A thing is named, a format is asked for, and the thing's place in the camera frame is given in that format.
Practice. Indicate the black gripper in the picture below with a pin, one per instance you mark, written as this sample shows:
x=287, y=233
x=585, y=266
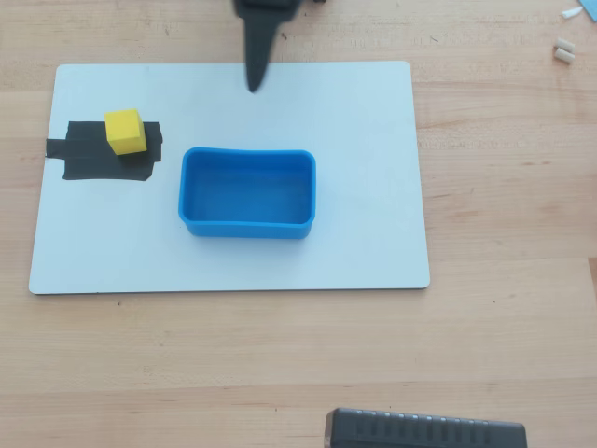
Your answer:
x=257, y=34

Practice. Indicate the yellow cube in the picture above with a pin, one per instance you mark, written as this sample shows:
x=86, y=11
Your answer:
x=125, y=132

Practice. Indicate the blue rectangular bin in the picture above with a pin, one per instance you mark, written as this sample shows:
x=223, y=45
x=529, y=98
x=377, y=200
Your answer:
x=247, y=193

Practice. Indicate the white rectangular board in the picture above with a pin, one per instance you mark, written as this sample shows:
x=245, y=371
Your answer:
x=280, y=266

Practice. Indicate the black tape patch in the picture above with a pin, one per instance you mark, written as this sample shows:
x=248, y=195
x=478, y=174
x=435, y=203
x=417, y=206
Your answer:
x=88, y=161

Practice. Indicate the short wooden dowel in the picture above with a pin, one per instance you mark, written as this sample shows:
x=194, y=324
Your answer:
x=565, y=46
x=563, y=56

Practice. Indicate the small white plastic piece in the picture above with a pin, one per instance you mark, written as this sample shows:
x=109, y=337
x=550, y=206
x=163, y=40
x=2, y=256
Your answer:
x=571, y=12

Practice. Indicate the blue sheet corner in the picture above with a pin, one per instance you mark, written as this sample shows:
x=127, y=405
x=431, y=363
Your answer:
x=590, y=7

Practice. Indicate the black ribbed device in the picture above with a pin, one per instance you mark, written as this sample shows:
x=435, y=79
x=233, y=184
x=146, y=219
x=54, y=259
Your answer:
x=424, y=429

